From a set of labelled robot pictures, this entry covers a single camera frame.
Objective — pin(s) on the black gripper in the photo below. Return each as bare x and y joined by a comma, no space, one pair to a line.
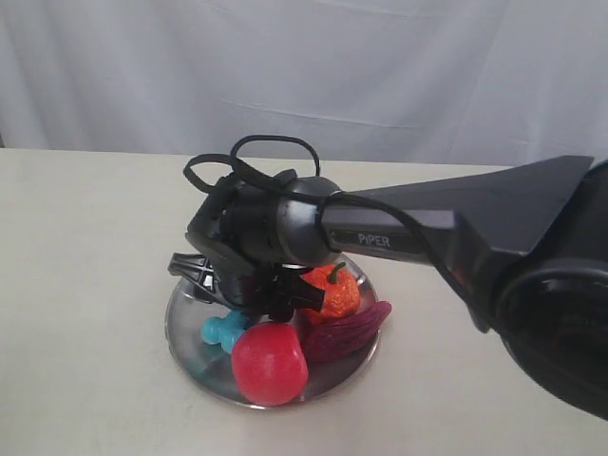
248,235

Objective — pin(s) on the turquoise toy bone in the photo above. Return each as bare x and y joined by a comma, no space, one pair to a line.
224,331

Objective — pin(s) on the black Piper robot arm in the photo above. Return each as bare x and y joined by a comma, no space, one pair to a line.
525,249

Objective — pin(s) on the red apple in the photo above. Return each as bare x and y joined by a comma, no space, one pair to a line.
268,364

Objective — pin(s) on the round stainless steel plate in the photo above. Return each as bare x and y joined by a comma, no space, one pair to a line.
211,368

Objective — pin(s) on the orange toy tangerine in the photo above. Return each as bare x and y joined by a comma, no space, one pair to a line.
341,297

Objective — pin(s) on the purple sweet potato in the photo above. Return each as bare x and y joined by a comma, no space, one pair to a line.
333,340

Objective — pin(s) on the white backdrop cloth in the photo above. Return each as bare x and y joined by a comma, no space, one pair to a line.
482,82

